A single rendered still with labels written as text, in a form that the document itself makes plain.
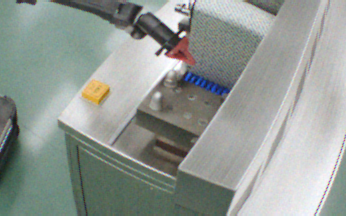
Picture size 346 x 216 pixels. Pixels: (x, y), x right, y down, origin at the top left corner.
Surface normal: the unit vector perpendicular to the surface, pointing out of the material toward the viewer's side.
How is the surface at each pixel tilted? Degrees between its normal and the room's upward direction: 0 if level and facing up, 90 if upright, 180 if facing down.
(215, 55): 90
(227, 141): 0
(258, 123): 0
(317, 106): 0
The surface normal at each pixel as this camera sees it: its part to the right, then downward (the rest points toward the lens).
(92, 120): 0.09, -0.71
